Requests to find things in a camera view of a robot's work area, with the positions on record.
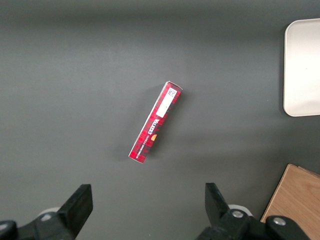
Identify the red cookie box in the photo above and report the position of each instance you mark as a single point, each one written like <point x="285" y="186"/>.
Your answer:
<point x="155" y="122"/>

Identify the beige rectangular tray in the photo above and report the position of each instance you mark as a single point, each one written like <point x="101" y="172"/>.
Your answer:
<point x="302" y="67"/>

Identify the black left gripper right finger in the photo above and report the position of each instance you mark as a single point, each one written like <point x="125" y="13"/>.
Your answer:
<point x="225" y="222"/>

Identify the wooden drawer cabinet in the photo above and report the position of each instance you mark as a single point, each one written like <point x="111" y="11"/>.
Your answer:
<point x="300" y="195"/>

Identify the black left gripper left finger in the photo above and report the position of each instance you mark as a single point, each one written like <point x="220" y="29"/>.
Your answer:
<point x="70" y="215"/>

